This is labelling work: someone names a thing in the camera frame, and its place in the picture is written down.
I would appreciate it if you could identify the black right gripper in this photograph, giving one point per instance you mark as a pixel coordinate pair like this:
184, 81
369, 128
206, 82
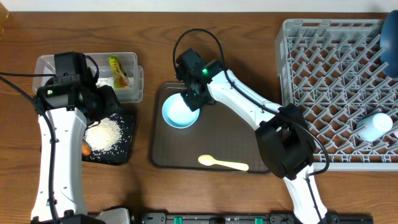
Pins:
191, 94

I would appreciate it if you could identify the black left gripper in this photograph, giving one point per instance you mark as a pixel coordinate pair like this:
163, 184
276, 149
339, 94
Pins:
111, 103

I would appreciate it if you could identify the white napkin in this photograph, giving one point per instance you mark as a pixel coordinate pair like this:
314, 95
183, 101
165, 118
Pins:
109, 81

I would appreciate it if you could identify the light blue bowl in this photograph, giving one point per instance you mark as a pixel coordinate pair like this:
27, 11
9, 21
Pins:
177, 114

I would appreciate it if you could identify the green snack wrapper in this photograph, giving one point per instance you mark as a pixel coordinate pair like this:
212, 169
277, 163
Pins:
119, 74

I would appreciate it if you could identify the orange carrot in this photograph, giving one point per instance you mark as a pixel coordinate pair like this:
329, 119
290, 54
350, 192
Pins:
86, 149

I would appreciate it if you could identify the rice grains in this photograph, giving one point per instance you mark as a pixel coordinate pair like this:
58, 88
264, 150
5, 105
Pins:
104, 135

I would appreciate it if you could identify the cream plastic spoon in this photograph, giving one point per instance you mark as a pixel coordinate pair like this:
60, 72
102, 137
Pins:
208, 160

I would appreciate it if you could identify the small blue cup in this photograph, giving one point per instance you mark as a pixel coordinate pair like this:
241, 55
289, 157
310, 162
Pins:
375, 126

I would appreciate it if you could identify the dark blue plate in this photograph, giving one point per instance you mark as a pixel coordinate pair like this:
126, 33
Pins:
388, 42

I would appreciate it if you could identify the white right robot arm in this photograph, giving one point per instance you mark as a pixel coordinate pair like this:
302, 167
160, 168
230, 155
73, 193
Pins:
284, 141

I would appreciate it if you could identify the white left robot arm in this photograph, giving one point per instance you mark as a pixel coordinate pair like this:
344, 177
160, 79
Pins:
60, 194

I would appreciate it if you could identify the black waste tray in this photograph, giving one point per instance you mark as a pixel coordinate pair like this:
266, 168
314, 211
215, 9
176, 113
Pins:
124, 149

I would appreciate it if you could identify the grey dishwasher rack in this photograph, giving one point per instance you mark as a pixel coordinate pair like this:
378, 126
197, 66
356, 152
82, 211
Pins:
332, 70

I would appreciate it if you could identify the brown serving tray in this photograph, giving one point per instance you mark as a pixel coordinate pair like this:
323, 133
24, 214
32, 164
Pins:
218, 131

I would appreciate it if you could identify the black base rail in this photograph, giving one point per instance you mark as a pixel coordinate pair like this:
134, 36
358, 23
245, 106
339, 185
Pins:
162, 218

